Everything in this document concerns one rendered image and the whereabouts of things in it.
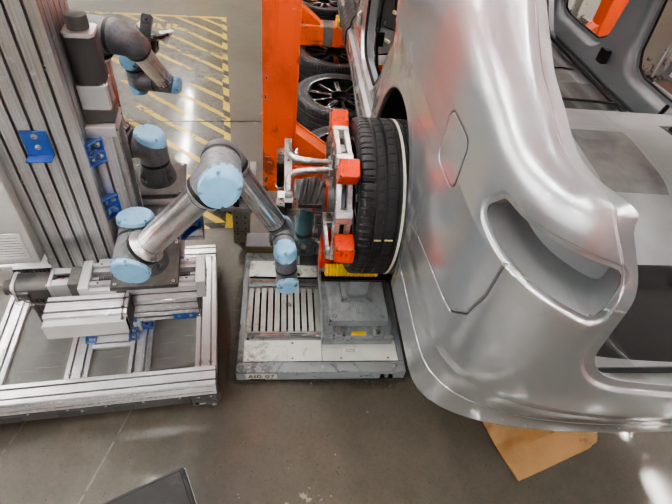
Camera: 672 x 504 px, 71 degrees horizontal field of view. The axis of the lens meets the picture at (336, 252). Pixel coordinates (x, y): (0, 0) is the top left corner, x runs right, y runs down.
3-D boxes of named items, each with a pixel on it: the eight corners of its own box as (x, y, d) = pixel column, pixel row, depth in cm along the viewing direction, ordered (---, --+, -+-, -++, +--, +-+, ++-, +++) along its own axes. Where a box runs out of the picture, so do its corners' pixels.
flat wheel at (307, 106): (280, 107, 363) (281, 77, 346) (354, 95, 388) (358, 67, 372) (317, 153, 324) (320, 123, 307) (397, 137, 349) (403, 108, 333)
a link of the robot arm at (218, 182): (141, 259, 159) (250, 159, 137) (136, 294, 148) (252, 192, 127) (108, 243, 151) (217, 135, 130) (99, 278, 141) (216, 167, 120)
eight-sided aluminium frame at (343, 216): (341, 285, 202) (358, 184, 163) (325, 285, 201) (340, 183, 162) (332, 204, 239) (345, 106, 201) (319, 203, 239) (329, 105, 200)
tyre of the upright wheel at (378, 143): (390, 296, 219) (434, 227, 161) (340, 296, 216) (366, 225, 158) (379, 179, 248) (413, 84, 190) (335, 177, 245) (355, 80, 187)
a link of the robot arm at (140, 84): (153, 98, 200) (148, 73, 193) (127, 95, 200) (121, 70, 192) (159, 90, 206) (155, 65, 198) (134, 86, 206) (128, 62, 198)
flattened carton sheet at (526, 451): (607, 440, 227) (611, 437, 224) (517, 482, 208) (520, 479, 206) (565, 386, 246) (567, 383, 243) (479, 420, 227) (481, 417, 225)
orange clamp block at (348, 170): (356, 185, 174) (361, 177, 166) (335, 184, 173) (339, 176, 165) (356, 167, 176) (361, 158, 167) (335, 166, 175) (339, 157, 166)
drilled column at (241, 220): (250, 242, 295) (248, 189, 265) (233, 242, 294) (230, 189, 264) (250, 231, 302) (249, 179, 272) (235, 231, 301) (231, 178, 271)
